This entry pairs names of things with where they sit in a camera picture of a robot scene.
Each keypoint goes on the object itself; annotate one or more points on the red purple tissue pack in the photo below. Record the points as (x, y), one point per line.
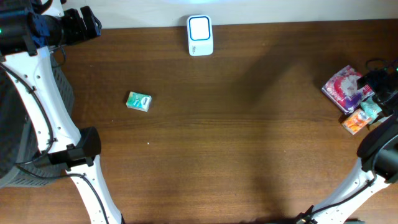
(343, 90)

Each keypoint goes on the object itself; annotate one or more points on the teal tissue pocket pack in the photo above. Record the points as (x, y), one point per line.
(138, 101)

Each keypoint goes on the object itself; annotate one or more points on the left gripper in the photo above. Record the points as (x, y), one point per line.
(81, 33)

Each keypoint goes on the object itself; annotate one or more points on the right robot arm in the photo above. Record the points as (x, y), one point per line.
(376, 167)

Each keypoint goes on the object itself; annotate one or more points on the grey plastic mesh basket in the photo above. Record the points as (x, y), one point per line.
(18, 139)

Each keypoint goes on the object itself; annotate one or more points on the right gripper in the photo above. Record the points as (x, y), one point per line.
(372, 79)

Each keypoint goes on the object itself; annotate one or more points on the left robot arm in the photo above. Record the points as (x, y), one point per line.
(31, 31)

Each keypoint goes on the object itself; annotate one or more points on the orange tissue pocket pack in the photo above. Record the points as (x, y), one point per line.
(356, 121)

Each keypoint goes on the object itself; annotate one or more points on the mint green wipes packet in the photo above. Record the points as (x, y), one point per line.
(371, 108)

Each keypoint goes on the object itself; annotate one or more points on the white barcode scanner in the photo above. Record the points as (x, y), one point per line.
(200, 35)

